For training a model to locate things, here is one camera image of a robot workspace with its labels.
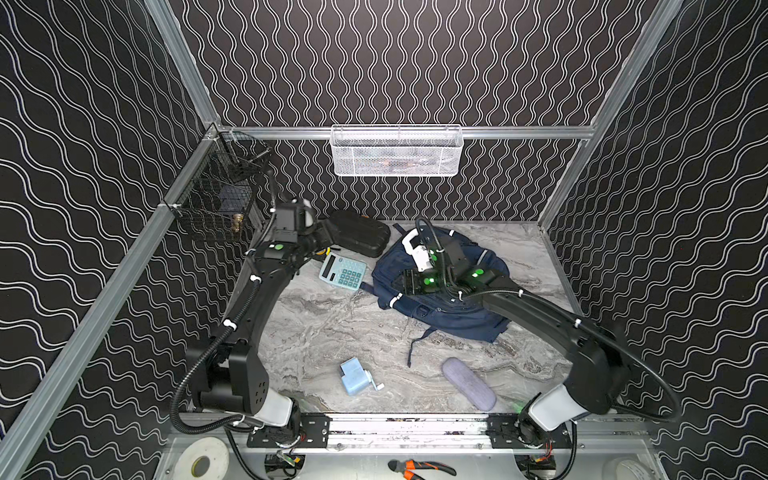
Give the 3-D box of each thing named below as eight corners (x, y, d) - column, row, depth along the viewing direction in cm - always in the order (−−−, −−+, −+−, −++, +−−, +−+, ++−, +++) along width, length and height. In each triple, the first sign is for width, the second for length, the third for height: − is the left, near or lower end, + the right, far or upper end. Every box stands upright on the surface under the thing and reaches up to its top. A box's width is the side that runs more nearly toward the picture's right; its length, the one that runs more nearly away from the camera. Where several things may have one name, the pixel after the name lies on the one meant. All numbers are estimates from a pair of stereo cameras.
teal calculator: (316, 277, 105) (315, 273, 103) (329, 256, 111) (328, 251, 109) (360, 291, 102) (359, 286, 100) (371, 268, 108) (370, 263, 106)
